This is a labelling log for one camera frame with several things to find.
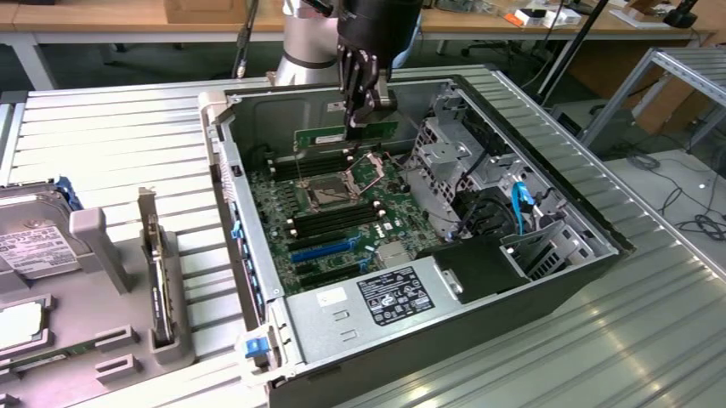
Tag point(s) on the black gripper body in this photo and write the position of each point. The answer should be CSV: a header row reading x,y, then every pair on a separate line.
x,y
380,21

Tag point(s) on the green RAM stick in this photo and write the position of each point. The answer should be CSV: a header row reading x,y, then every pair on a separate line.
x,y
323,138
50,356

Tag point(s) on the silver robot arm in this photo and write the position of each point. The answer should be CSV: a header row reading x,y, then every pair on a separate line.
x,y
305,51

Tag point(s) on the metal socket cover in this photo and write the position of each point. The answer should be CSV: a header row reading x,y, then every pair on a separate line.
x,y
379,163

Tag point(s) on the silver metal drive cage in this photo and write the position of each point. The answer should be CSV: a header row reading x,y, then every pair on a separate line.
x,y
439,170

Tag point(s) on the black office chair base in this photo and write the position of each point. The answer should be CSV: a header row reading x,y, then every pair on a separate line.
x,y
487,44

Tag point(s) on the thin metal locking lever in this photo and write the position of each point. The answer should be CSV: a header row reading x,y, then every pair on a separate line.
x,y
299,170

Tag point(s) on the orange white small box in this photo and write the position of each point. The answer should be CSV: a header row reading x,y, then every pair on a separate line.
x,y
519,18

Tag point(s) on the CPU socket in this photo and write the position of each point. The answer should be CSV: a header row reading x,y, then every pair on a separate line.
x,y
331,197

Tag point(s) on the green motherboard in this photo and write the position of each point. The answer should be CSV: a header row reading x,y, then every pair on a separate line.
x,y
408,212

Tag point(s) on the black tripod pole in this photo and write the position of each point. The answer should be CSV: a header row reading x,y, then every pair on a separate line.
x,y
572,47

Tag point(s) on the long black expansion slot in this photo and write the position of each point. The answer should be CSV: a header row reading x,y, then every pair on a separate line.
x,y
331,274
320,243

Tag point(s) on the silver chipset heatsink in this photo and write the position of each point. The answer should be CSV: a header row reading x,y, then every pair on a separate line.
x,y
393,255

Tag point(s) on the blue expansion slot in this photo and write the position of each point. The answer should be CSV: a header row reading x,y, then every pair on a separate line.
x,y
320,253

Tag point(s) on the short black expansion slot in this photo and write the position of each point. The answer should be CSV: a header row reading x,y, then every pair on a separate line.
x,y
304,268

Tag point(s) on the black plastic cover box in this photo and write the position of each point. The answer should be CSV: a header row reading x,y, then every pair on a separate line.
x,y
476,268

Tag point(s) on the white paper stack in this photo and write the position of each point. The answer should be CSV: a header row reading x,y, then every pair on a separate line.
x,y
640,19

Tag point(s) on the silver slotted disk bay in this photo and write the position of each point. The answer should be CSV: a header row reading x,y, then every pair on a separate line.
x,y
544,255

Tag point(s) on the large brown cardboard box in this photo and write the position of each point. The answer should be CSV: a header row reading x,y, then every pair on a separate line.
x,y
668,106

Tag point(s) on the black desk device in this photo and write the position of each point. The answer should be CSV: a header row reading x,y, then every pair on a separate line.
x,y
680,19

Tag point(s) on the silver power supply unit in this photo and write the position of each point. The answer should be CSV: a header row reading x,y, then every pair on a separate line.
x,y
340,323

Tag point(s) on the black grey PC case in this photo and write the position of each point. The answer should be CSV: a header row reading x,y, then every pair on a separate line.
x,y
510,323

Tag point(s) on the grey parts rack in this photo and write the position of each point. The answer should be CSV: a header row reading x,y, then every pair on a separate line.
x,y
101,238

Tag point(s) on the graphics card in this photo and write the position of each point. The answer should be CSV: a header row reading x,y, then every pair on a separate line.
x,y
160,297

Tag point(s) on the blue case latch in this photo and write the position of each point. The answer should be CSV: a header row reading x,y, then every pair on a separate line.
x,y
253,346

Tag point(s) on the silver CPU chip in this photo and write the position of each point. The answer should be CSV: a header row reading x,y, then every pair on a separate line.
x,y
17,325

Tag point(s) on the wooden desk white frame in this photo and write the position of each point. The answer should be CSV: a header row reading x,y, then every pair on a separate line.
x,y
482,23
85,19

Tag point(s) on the aluminium frame table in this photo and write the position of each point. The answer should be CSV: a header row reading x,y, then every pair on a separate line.
x,y
698,64

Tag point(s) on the hard disk with blue bracket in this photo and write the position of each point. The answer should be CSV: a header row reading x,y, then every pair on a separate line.
x,y
28,246

